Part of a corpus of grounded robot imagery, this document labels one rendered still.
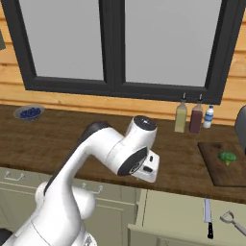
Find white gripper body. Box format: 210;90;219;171
134;169;159;185

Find dark wooden cutting board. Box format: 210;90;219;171
197;141;246;188

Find green broccoli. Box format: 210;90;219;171
217;151;238;166

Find cream drawer front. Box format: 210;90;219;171
0;166;66;195
72;178;139;208

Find open cream drawer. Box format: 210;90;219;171
127;188;246;246

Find cream cupboard door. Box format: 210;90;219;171
81;199;138;246
0;189;41;234

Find yellow oil bottle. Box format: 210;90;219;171
174;92;188;134

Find dark brown sauce bottle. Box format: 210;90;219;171
188;93;204;135

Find small white blue-labelled bottle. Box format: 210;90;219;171
203;105;215;130

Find grey peeler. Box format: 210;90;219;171
219;209;246;237

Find dark grey appliance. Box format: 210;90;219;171
234;105;246;152

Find blueberries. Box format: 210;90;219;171
19;107;42;120

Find black framed window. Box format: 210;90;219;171
0;0;246;106

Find grey bowl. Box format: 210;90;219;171
12;104;46;123

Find silver drawer handle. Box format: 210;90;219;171
3;170;26;183
81;182;105;195

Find black handled kitchen knife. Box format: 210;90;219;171
203;198;215;240

